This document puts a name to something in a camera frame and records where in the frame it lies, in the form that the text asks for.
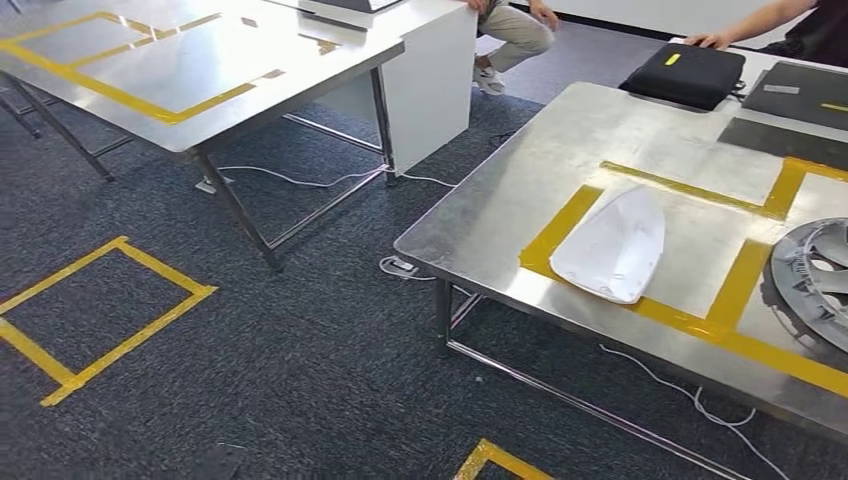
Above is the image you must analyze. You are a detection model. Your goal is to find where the white curved plastic part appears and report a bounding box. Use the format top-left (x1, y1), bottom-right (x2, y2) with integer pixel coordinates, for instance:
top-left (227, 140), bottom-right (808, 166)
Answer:
top-left (548, 185), bottom-right (668, 306)

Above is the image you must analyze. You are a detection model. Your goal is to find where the steel workbench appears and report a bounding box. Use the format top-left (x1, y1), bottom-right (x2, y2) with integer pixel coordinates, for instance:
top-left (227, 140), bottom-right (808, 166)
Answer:
top-left (394, 62), bottom-right (848, 480)

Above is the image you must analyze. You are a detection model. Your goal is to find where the grey floor socket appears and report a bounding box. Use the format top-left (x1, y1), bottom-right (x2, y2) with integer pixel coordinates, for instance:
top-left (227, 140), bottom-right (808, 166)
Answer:
top-left (195, 174), bottom-right (234, 195)
top-left (379, 254), bottom-right (420, 280)

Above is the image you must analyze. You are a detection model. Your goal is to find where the white cabinet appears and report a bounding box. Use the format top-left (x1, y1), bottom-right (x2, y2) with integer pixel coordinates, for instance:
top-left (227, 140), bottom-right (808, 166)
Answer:
top-left (298, 0), bottom-right (480, 179)

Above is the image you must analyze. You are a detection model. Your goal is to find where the yellow floor tape square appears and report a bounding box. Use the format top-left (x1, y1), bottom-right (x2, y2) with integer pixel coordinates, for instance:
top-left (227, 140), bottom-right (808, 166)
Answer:
top-left (0, 236), bottom-right (220, 408)
top-left (453, 438), bottom-right (556, 480)

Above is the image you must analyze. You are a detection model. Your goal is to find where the person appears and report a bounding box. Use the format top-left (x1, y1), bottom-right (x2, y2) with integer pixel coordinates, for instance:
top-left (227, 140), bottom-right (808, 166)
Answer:
top-left (684, 0), bottom-right (848, 69)
top-left (463, 0), bottom-right (561, 97)

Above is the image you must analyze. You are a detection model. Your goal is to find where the dark flat device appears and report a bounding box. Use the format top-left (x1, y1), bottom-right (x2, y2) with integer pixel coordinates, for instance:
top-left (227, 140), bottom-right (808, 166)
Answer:
top-left (298, 0), bottom-right (407, 16)

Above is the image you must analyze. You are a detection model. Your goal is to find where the steel table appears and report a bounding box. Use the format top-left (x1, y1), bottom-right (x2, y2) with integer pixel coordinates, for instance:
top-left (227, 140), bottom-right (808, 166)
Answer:
top-left (0, 0), bottom-right (407, 274)

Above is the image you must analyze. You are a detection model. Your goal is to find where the black case with yellow tag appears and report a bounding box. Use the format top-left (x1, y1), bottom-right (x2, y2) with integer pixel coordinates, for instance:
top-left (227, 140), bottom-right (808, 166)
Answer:
top-left (617, 42), bottom-right (749, 113)

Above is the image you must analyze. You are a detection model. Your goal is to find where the dark grey pad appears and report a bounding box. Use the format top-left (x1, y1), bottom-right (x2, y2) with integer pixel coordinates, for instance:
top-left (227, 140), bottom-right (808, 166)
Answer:
top-left (741, 60), bottom-right (848, 132)
top-left (717, 117), bottom-right (848, 172)

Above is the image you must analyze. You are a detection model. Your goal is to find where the grey wheel cover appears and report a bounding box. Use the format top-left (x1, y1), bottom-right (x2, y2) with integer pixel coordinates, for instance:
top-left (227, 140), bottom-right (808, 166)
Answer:
top-left (760, 217), bottom-right (848, 357)

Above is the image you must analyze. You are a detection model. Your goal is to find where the yellow tape on steel table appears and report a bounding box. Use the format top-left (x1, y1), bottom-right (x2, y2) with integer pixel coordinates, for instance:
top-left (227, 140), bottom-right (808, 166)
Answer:
top-left (0, 11), bottom-right (287, 127)

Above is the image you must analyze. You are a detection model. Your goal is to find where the white floor cable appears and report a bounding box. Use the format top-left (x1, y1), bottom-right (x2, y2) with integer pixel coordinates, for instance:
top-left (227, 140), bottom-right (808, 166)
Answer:
top-left (378, 254), bottom-right (793, 480)
top-left (217, 164), bottom-right (458, 190)

